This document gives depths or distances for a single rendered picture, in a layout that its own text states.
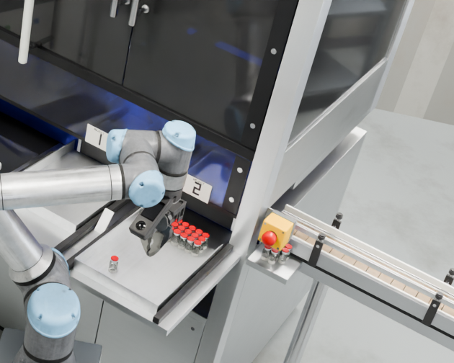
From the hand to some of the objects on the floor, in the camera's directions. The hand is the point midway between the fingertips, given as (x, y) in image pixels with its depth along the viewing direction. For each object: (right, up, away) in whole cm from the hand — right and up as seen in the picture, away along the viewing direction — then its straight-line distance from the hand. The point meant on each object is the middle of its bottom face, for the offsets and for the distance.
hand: (148, 253), depth 219 cm
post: (+4, -73, +88) cm, 114 cm away
